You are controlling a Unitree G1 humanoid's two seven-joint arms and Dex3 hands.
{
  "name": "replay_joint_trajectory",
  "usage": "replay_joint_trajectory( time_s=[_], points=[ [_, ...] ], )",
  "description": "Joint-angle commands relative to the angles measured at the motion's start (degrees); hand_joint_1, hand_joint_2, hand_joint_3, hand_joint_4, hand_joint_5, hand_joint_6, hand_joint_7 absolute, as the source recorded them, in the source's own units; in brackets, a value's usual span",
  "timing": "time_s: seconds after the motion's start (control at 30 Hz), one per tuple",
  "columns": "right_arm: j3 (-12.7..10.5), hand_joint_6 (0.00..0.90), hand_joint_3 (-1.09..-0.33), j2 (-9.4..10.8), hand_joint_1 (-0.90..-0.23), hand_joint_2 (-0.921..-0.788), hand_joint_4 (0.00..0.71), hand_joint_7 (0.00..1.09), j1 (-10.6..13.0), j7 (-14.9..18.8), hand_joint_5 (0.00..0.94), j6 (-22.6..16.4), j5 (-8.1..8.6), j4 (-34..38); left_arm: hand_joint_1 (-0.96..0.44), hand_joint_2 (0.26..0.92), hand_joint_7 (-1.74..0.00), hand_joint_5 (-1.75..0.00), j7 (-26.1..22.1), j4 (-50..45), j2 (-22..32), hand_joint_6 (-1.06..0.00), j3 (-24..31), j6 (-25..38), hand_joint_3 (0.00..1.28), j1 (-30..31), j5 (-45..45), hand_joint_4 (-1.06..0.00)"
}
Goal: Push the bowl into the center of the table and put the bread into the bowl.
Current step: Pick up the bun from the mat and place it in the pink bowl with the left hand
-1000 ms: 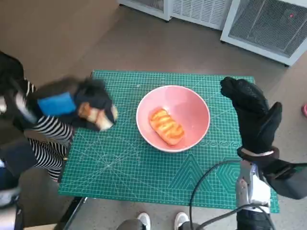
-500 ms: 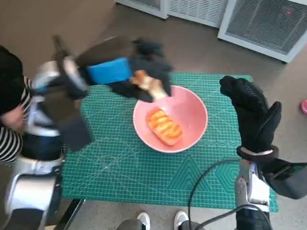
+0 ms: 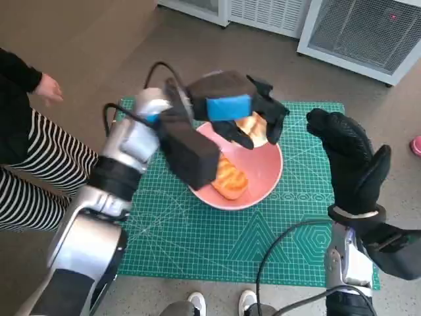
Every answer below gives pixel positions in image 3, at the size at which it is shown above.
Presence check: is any long grilled toy bread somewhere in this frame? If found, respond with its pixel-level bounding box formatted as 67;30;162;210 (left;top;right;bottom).
210;153;249;201

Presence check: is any person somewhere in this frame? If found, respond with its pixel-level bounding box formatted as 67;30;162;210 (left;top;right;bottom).
0;47;100;233

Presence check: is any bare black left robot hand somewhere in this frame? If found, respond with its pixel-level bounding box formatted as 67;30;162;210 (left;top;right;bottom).
186;69;291;151

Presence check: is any white cabinet with glass door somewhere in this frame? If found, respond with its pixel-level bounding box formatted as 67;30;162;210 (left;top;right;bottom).
157;0;230;27

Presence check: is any round toy bread bun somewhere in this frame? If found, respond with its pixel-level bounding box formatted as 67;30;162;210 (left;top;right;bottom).
234;111;269;149

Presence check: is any dark grey leg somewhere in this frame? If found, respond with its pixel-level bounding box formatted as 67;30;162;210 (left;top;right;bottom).
246;302;280;316
159;301;198;316

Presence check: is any white cabinet with mesh door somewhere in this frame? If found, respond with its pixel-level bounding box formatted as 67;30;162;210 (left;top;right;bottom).
296;0;421;87

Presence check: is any white cabinet with vent slats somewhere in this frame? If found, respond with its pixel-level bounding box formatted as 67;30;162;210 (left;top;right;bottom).
226;0;313;39

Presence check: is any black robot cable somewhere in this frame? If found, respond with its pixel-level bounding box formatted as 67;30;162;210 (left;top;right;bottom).
256;219;334;316
272;284;376;316
103;61;186;139

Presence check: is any white shoe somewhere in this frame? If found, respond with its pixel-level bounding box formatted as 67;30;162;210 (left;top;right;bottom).
238;289;259;316
187;291;207;316

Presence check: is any green cutting mat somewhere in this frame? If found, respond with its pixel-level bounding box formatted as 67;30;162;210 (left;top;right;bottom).
116;95;382;291

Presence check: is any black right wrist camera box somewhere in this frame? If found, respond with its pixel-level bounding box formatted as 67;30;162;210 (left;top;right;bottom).
357;219;421;281

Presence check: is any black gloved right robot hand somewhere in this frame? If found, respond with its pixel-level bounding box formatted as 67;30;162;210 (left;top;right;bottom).
305;107;392;219

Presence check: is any pink bowl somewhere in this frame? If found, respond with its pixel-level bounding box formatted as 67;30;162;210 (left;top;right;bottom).
186;120;284;211

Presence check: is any person's hand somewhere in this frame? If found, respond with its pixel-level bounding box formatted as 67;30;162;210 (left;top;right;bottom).
34;72;64;108

